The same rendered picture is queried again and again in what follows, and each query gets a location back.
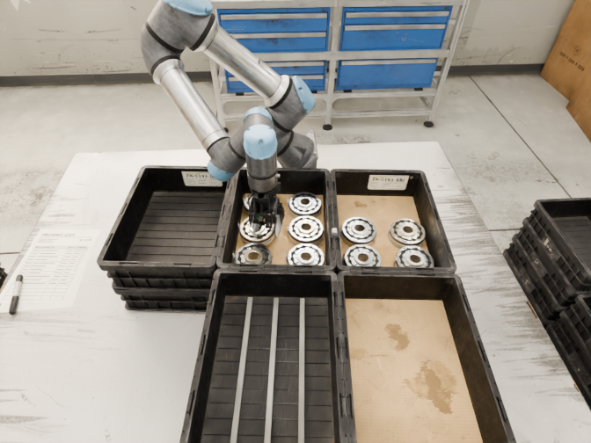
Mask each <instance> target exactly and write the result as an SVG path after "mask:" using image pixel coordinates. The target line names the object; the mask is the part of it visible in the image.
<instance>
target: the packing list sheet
mask: <svg viewBox="0 0 591 443"><path fill-rule="evenodd" d="M100 231H101V229H40V231H39V233H38V235H37V236H35V237H34V239H33V242H32V244H31V246H30V248H29V249H28V251H27V253H26V254H25V255H24V257H23V259H22V260H21V262H20V263H19V265H18V267H17V269H16V270H15V272H14V273H13V274H12V276H11V278H10V279H9V281H8V283H7V284H6V286H5V287H4V290H3V291H2V293H1V294H0V303H2V304H1V306H0V313H1V312H9V308H10V305H11V298H12V294H13V289H14V286H15V282H16V278H17V276H18V275H19V274H22V275H23V280H22V286H21V290H20V294H19V298H18V307H17V311H24V310H36V309H58V308H69V307H72V306H73V303H74V300H75V298H76V296H77V291H78V288H79V286H80V283H81V280H82V278H83V276H84V271H85V268H86V266H87V264H88V261H89V258H90V255H91V252H92V249H93V246H94V244H95V242H96V240H97V238H98V236H99V233H100Z"/></svg>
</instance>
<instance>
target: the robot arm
mask: <svg viewBox="0 0 591 443"><path fill-rule="evenodd" d="M140 42H141V50H142V57H143V60H144V62H145V65H146V68H147V70H148V71H149V73H150V75H151V77H152V78H153V80H154V81H155V83H156V84H159V85H162V86H163V88H164V90H165V91H166V93H167V94H168V96H169V97H170V99H171V101H172V102H173V104H174V105H175V106H176V107H177V109H178V110H179V112H180V113H181V115H182V116H183V118H184V119H185V121H186V123H187V124H188V126H189V127H190V128H191V129H192V131H193V133H194V134H195V136H196V137H197V139H198V140H199V142H200V143H201V145H202V146H203V148H204V149H205V150H206V151H207V153H208V155H209V156H210V158H211V159H209V162H208V165H207V167H208V172H209V173H210V175H211V176H212V177H213V178H215V179H217V180H219V181H222V182H226V181H228V180H230V179H231V178H232V177H234V176H235V175H236V174H237V173H238V171H239V170H240V169H241V168H242V167H243V166H244V165H245V164H246V168H247V177H248V185H249V186H250V191H251V193H252V194H254V195H253V197H252V200H251V203H250V206H249V210H248V213H249V214H248V215H249V223H250V227H251V226H253V232H252V235H253V236H254V234H255V231H256V230H260V229H261V227H260V226H265V224H266V229H271V228H272V227H273V225H274V233H275V236H276V237H278V235H279V234H280V232H281V226H282V222H283V219H284V215H285V210H284V207H283V205H282V203H280V199H279V198H277V195H276V194H277V193H278V192H279V191H280V190H281V182H278V178H279V177H280V174H277V161H278V162H279V164H280V165H281V167H282V168H302V167H303V166H304V165H305V164H306V163H307V162H308V161H309V159H310V157H311V154H312V152H313V149H314V141H313V140H311V138H310V137H309V136H307V135H303V134H299V133H297V132H294V131H293V130H292V129H293V128H294V127H295V126H296V125H297V124H298V123H299V122H300V121H301V120H303V119H304V118H305V117H306V116H307V115H309V114H310V111H311V110H312V109H313V108H314V107H315V105H316V100H315V98H314V96H313V94H312V93H311V91H310V89H309V88H308V86H307V85H306V84H305V82H304V81H303V80H302V79H301V78H300V77H299V76H293V77H292V79H291V78H290V77H289V76H287V75H282V76H279V75H278V74H277V73H276V72H275V71H273V70H272V69H271V68H270V67H268V66H267V65H266V64H265V63H263V62H262V61H261V60H260V59H259V58H258V57H257V56H256V55H255V54H253V53H252V52H251V51H250V50H248V49H247V48H246V47H244V46H243V45H242V44H241V43H240V42H238V41H237V40H236V39H235V38H233V37H232V36H231V35H230V34H229V33H227V32H226V31H225V30H223V29H222V28H221V27H220V26H219V25H218V24H217V19H216V15H215V14H214V13H213V6H212V4H211V3H210V2H209V0H159V1H158V3H157V5H156V6H155V8H154V10H153V11H152V12H151V14H150V16H149V17H148V19H147V21H146V22H145V23H144V25H143V27H142V31H141V38H140ZM186 47H188V48H189V49H191V50H192V51H193V52H197V51H202V52H203V53H204V54H206V55H207V56H209V57H210V58H211V59H213V60H214V61H215V62H217V63H218V64H219V65H221V66H222V67H223V68H225V69H226V70H228V71H229V72H230V73H231V74H232V75H233V76H235V77H236V78H238V79H239V80H240V81H242V82H243V83H244V84H246V85H247V86H249V87H250V88H251V89H253V90H254V91H256V92H257V93H258V94H259V95H260V96H261V97H263V98H264V100H265V105H266V108H264V106H259V107H254V108H252V109H250V110H249V111H248V112H247V113H246V114H245V116H244V124H243V126H241V127H240V128H239V129H238V130H237V131H236V133H234V134H233V136H232V137H231V138H230V137H229V136H228V134H227V133H226V131H225V130H224V128H223V126H222V125H221V123H220V122H219V121H218V119H217V118H216V116H215V115H214V114H213V112H212V111H211V109H210V108H209V107H208V105H207V103H206V102H205V100H204V99H203V97H202V96H201V95H200V93H199V92H198V91H197V89H196V88H195V86H194V85H193V83H192V82H191V80H190V79H189V77H188V76H187V74H186V72H185V71H184V70H185V65H184V63H183V62H182V61H181V60H180V56H181V54H182V53H183V51H184V50H185V49H186ZM250 216H251V218H250Z"/></svg>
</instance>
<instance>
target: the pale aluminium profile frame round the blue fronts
mask: <svg viewBox="0 0 591 443"><path fill-rule="evenodd" d="M466 1H467V0H464V1H463V5H460V7H459V10H458V13H457V16H456V19H450V20H449V25H454V28H453V31H452V34H451V37H450V40H449V45H448V49H406V50H363V51H337V46H338V36H339V26H341V21H339V16H340V6H341V0H339V7H337V2H338V0H335V5H334V7H333V15H332V21H330V26H332V38H331V51H321V52H272V53H253V54H255V55H256V56H257V57H258V58H259V59H260V60H261V61H263V62H268V61H312V60H327V61H330V63H329V72H328V73H327V71H326V79H325V91H311V93H312V94H313V96H314V98H315V99H317V98H321V99H322V102H323V106H324V109H323V110H322V111H321V112H310V114H309V115H307V116H306V117H305V119H322V118H325V125H323V129H324V130H326V131H329V130H332V126H331V125H329V124H331V118H352V117H381V116H410V115H427V120H428V121H425V122H424V126H425V127H433V126H434V123H433V122H431V121H433V120H434V116H435V112H436V109H437V106H438V104H439V100H440V97H441V93H442V89H443V86H444V84H445V81H446V77H447V74H448V72H449V66H450V63H451V61H452V58H453V54H454V52H455V49H456V43H457V41H458V38H459V35H460V32H461V29H462V26H463V21H464V18H465V15H466V12H467V9H468V6H469V3H470V0H468V2H467V4H466ZM465 4H466V5H465ZM434 57H445V58H444V61H443V64H442V67H441V71H435V72H434V76H439V79H438V82H436V81H435V80H434V78H433V81H432V83H431V89H423V88H414V89H404V90H371V91H352V90H343V91H333V87H334V78H337V72H335V67H336V61H337V60H353V59H393V58H434ZM209 62H210V68H211V74H212V79H213V85H214V91H215V102H216V107H217V112H218V119H219V122H220V123H221V125H222V126H223V128H224V130H225V131H226V133H228V132H229V129H228V128H226V127H225V121H235V120H244V116H245V113H231V114H228V113H227V112H225V108H226V102H227V101H253V100H264V98H263V97H261V96H260V95H259V94H258V93H243V92H236V94H227V93H228V92H227V85H226V79H225V72H224V68H223V67H222V66H221V65H220V69H219V75H218V71H217V65H216V62H215V61H214V60H213V59H211V58H210V57H209ZM413 96H420V99H421V101H422V102H423V104H424V106H425V107H426V108H412V109H382V110H352V111H336V110H334V109H333V108H332V103H333V102H334V101H335V100H336V99H338V98H380V97H413ZM428 96H433V100H432V103H431V101H430V99H429V98H428Z"/></svg>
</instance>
